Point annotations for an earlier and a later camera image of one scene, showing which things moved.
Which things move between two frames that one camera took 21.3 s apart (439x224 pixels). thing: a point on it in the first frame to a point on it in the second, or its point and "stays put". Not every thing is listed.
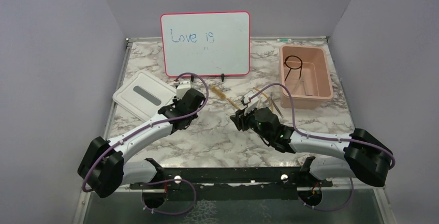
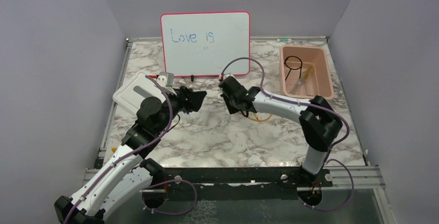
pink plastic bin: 305,70 stays put
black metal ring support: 301,66 stays put
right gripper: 240,118 to 231,109
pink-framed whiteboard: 207,44 stays put
